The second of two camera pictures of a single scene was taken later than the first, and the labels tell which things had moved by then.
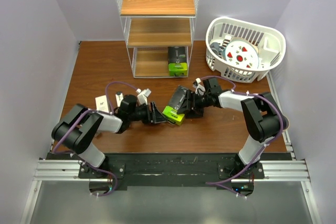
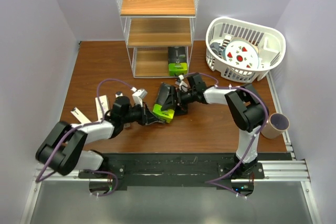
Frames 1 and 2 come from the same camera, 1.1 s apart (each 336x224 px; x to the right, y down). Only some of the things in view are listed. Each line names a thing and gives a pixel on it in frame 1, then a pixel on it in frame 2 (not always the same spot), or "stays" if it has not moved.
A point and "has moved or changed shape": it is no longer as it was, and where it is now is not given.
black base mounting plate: [174, 171] stays
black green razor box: [177, 101] has moved or changed shape
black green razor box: [178, 63] stays
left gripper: [158, 116] stays
